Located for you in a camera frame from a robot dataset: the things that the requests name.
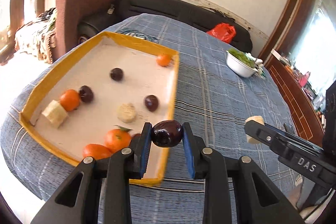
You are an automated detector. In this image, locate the orange tangerine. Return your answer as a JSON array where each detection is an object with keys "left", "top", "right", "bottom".
[
  {"left": 156, "top": 53, "right": 171, "bottom": 67},
  {"left": 59, "top": 89, "right": 80, "bottom": 112},
  {"left": 82, "top": 144, "right": 112, "bottom": 160}
]

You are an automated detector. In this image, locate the tangerine with leaf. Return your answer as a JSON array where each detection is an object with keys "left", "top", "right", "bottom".
[{"left": 104, "top": 126, "right": 131, "bottom": 153}]

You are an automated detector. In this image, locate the dark plum front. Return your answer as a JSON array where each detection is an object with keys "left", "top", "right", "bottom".
[{"left": 150, "top": 120, "right": 184, "bottom": 148}]

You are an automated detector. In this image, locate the dark plum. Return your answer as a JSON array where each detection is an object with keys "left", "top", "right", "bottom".
[
  {"left": 150, "top": 120, "right": 184, "bottom": 148},
  {"left": 144, "top": 94, "right": 159, "bottom": 112},
  {"left": 79, "top": 85, "right": 94, "bottom": 103},
  {"left": 109, "top": 68, "right": 123, "bottom": 82}
]

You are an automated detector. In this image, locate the large white sugarcane piece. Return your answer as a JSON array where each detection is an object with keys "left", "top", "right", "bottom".
[{"left": 42, "top": 100, "right": 68, "bottom": 128}]

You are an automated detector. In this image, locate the red jujube date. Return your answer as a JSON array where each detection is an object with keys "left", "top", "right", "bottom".
[{"left": 132, "top": 133, "right": 141, "bottom": 140}]

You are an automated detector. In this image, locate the yellow cardboard tray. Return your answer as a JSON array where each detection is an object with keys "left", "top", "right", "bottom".
[{"left": 19, "top": 31, "right": 180, "bottom": 186}]

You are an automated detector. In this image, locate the white items pile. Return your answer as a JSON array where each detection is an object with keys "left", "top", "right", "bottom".
[{"left": 245, "top": 53, "right": 266, "bottom": 79}]

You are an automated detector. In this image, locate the blue plaid tablecloth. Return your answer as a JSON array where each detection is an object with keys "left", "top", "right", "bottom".
[{"left": 1, "top": 14, "right": 297, "bottom": 223}]

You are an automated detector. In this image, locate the wooden cabinet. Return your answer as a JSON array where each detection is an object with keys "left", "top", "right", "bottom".
[{"left": 259, "top": 0, "right": 335, "bottom": 145}]

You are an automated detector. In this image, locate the white bowl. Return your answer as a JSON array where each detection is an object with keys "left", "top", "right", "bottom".
[{"left": 226, "top": 51, "right": 257, "bottom": 78}]

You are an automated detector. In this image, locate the green lettuce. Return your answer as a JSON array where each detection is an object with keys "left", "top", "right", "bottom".
[{"left": 228, "top": 48, "right": 255, "bottom": 68}]

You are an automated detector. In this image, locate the red plastic bag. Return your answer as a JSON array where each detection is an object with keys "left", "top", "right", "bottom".
[{"left": 207, "top": 23, "right": 236, "bottom": 44}]

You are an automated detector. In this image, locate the patterned covered bench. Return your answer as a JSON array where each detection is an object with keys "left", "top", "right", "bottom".
[{"left": 14, "top": 7, "right": 57, "bottom": 64}]

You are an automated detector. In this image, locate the black sofa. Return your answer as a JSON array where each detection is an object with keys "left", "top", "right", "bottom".
[{"left": 77, "top": 0, "right": 253, "bottom": 52}]

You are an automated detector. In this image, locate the brown armchair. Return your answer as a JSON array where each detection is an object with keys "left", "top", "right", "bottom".
[{"left": 52, "top": 0, "right": 114, "bottom": 60}]

